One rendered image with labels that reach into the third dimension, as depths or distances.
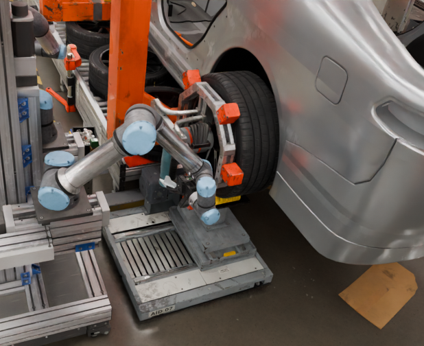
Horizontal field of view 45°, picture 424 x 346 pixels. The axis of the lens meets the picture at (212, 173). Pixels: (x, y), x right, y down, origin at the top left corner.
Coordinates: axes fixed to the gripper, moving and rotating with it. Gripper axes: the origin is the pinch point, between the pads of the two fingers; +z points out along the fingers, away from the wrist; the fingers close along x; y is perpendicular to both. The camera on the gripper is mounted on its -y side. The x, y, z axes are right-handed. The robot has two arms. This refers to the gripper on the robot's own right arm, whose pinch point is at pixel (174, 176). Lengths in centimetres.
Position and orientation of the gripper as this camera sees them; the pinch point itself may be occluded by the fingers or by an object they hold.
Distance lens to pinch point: 234.2
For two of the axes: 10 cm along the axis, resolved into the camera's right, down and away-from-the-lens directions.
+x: -8.7, 2.3, -4.4
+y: 0.8, -8.1, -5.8
